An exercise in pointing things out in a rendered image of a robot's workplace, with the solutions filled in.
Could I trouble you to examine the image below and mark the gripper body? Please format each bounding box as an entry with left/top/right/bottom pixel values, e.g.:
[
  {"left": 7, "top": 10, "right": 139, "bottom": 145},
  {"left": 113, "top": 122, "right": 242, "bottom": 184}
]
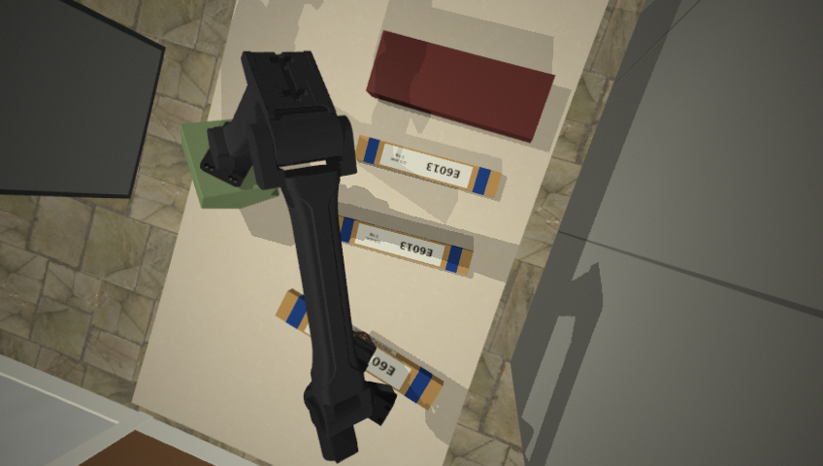
[{"left": 354, "top": 335, "right": 376, "bottom": 363}]

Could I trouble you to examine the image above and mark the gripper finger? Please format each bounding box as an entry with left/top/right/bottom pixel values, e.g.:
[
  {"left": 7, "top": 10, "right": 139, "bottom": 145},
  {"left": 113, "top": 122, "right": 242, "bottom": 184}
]
[{"left": 353, "top": 331, "right": 377, "bottom": 349}]

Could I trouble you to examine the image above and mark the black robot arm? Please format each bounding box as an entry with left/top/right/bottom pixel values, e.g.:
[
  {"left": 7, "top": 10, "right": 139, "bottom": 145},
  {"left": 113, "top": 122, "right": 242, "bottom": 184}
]
[{"left": 200, "top": 50, "right": 397, "bottom": 464}]

